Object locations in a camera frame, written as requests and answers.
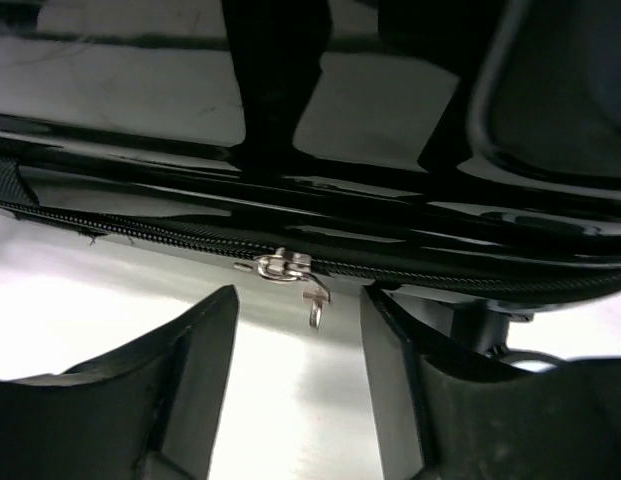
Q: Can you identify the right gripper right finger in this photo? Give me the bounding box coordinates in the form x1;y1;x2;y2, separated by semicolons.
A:
360;287;621;479

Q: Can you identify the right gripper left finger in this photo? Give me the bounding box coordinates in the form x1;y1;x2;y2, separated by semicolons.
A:
0;285;239;479

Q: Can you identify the small black kids suitcase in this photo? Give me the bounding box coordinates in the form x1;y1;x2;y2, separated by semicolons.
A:
0;1;621;317

